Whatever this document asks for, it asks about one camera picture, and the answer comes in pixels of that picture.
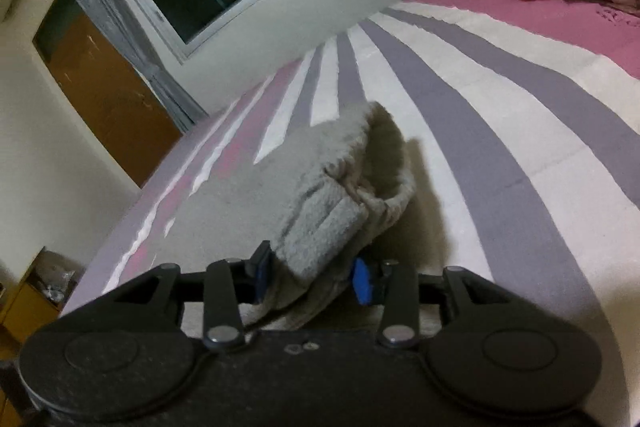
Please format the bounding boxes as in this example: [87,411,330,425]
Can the grey fleece pants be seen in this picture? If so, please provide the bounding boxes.
[149,102,416,329]

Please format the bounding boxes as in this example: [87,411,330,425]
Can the brown wooden door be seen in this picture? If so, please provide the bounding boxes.
[34,0,181,186]

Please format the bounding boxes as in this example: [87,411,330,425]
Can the cardboard box with clutter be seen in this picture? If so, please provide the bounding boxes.
[1,247,85,352]

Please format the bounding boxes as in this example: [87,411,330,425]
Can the pink striped bed blanket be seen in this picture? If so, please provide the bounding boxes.
[68,0,639,426]

